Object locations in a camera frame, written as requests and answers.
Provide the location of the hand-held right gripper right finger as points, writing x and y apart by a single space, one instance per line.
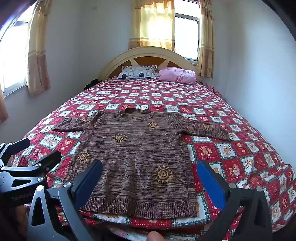
211 183

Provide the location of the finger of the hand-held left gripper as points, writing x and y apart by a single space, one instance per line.
17 146
49 160

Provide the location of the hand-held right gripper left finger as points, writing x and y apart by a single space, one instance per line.
90 183

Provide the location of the brown knit sweater sun pattern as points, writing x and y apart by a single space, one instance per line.
138 157

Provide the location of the person's right hand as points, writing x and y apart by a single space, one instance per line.
155 236

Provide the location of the orange curtain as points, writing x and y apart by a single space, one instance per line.
3 106

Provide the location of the red checkered bear print blanket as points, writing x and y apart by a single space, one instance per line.
231 115

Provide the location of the dark cloth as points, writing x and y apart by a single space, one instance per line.
92 83

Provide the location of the beige patterned curtain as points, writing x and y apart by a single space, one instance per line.
38 58

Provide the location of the pink ruffled bed sheet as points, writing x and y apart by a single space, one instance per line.
211 89

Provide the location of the wide framed window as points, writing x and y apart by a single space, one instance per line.
13 51

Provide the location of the pink pillow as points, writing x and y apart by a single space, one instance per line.
175 75

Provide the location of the grey white patterned pillow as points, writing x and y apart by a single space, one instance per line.
136 73

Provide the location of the cream arched bed headboard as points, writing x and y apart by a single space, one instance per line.
143 54

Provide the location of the narrow yellow patterned curtain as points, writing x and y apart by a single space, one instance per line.
207 41

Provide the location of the small framed window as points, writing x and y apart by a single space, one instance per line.
187 37

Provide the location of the yellow sheer curtain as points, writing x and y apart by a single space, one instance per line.
150 23

